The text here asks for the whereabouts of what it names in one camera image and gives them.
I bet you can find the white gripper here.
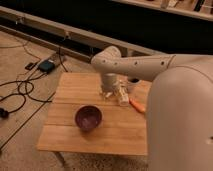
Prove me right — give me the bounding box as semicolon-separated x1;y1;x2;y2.
101;73;121;99

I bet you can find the white plastic bottle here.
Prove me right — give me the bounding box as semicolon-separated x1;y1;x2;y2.
116;85;129;106

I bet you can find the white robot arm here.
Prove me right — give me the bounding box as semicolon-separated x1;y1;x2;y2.
91;46;213;171

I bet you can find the white cup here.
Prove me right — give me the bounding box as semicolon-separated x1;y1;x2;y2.
127;78;140;93

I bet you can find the orange carrot toy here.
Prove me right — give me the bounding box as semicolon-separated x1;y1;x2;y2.
129;98;145;113

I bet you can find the purple bowl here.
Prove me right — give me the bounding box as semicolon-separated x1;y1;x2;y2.
75;105;102;132

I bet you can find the wooden table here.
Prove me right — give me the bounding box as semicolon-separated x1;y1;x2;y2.
37;73;147;155

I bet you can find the dark power adapter box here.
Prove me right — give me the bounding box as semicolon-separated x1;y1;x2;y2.
38;60;55;73

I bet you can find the small black device on floor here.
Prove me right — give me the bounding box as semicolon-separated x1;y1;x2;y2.
25;62;37;70

